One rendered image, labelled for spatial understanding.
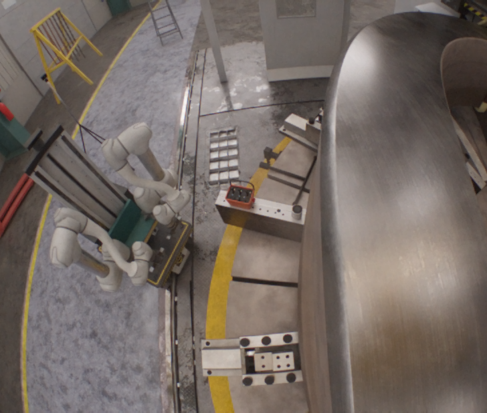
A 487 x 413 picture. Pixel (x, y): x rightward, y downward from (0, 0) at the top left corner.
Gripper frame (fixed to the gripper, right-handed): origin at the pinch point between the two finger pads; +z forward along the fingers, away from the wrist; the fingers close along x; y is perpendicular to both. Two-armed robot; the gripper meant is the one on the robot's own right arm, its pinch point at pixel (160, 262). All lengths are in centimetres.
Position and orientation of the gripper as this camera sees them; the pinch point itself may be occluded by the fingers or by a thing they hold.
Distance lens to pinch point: 198.2
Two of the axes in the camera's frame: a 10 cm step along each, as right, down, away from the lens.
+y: -9.1, -2.9, 3.0
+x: -4.0, 8.3, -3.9
